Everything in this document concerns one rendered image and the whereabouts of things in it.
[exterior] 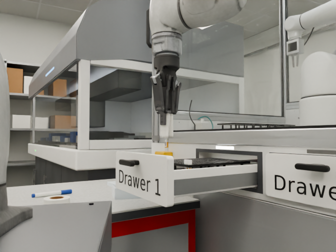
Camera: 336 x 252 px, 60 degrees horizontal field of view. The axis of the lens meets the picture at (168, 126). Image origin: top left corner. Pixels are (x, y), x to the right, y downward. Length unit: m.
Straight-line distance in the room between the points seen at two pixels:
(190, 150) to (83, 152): 0.66
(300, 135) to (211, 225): 0.44
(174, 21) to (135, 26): 0.92
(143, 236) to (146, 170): 0.28
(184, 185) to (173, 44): 0.39
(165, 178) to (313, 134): 0.35
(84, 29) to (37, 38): 3.52
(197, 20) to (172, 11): 0.08
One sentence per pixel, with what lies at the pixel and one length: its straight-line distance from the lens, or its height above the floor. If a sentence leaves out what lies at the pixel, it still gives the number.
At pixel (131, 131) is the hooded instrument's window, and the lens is 1.65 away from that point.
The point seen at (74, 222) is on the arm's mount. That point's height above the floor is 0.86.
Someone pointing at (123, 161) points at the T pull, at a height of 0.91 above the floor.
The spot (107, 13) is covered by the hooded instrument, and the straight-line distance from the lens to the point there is 1.71.
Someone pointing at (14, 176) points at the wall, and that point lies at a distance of 4.92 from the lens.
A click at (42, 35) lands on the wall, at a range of 5.15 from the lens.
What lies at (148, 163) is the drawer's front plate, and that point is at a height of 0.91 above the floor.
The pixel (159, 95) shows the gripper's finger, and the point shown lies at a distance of 0.81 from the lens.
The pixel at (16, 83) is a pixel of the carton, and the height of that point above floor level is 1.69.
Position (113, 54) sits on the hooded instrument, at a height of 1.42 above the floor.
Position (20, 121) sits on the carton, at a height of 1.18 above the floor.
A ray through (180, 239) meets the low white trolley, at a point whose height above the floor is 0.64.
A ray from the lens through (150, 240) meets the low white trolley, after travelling 0.96.
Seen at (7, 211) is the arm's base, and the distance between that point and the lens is 0.43.
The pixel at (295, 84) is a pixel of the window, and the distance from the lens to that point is 0.80.
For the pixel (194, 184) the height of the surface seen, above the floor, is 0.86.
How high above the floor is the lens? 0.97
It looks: 2 degrees up
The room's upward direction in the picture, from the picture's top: straight up
